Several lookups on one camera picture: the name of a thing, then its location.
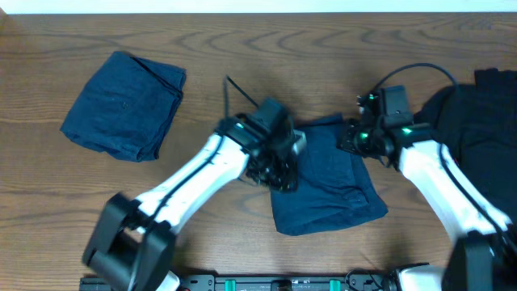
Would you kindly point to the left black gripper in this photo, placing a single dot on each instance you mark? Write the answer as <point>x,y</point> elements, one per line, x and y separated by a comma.
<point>286,183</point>

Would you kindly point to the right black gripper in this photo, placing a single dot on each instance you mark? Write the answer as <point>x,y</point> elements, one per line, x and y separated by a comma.
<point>345,141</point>

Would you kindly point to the navy blue shorts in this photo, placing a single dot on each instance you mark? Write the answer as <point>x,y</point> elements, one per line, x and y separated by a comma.
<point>334,190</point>

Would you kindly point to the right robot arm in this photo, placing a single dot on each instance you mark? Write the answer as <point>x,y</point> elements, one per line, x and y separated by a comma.
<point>483,236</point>

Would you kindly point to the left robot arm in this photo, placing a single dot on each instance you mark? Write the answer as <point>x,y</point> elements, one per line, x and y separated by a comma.
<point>132,245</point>

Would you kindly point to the black garment with logo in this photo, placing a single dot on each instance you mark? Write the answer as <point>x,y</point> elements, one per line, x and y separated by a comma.
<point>477,122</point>

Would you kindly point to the folded navy shorts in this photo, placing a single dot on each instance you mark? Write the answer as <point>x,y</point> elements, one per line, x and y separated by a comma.
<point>127,107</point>

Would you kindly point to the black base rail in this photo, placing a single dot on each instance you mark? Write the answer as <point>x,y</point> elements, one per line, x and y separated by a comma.
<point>357,280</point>

